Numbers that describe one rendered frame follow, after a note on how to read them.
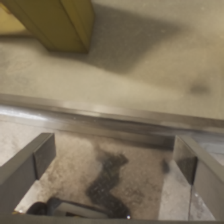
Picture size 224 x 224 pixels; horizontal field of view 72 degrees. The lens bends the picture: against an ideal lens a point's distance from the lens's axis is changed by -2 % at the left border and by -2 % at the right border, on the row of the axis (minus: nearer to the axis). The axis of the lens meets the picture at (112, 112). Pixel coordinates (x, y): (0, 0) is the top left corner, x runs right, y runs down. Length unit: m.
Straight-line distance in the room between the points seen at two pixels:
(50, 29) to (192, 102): 0.19
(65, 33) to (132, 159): 0.79
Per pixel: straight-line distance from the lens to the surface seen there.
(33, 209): 0.98
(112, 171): 0.93
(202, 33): 0.26
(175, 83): 0.22
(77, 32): 0.20
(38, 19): 0.20
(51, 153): 0.17
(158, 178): 0.94
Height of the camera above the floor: 0.91
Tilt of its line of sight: 78 degrees down
